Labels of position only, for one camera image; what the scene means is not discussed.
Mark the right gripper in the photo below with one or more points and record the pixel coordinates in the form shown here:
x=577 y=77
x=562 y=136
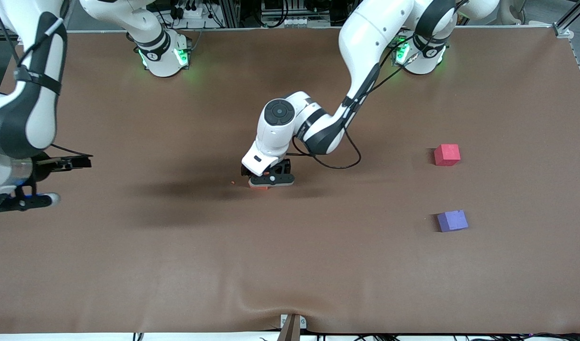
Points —
x=42 y=168

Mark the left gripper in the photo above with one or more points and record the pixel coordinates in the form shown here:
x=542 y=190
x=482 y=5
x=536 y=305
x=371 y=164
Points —
x=283 y=166

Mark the orange foam block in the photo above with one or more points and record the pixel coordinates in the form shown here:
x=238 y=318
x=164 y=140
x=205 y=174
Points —
x=259 y=187

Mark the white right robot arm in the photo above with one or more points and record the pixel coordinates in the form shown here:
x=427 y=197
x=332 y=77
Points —
x=46 y=94

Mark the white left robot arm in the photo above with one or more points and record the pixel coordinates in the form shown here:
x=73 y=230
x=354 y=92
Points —
x=370 y=42

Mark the brown table cover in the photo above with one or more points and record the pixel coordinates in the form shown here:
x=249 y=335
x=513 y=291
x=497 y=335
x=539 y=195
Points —
x=290 y=260

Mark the white terminal block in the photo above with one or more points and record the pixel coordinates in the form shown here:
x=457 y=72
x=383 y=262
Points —
x=295 y=21

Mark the white power strip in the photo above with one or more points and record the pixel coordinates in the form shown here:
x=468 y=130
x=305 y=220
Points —
x=190 y=13

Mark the red foam block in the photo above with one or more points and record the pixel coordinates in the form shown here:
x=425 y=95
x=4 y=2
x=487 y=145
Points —
x=447 y=154

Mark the purple foam block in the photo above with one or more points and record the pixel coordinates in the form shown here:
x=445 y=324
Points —
x=452 y=220

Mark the beige rounded object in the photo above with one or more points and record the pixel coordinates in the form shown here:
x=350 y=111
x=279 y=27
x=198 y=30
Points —
x=513 y=10

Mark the grey metal bracket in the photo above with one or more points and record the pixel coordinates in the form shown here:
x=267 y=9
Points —
x=303 y=322

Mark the aluminium profile post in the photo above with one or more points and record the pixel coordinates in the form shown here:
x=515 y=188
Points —
x=229 y=12

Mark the white corner bracket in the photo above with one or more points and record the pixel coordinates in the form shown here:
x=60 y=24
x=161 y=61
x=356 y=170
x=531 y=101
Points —
x=563 y=31

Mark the aluminium frame strut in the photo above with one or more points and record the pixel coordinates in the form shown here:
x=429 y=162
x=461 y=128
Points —
x=570 y=14

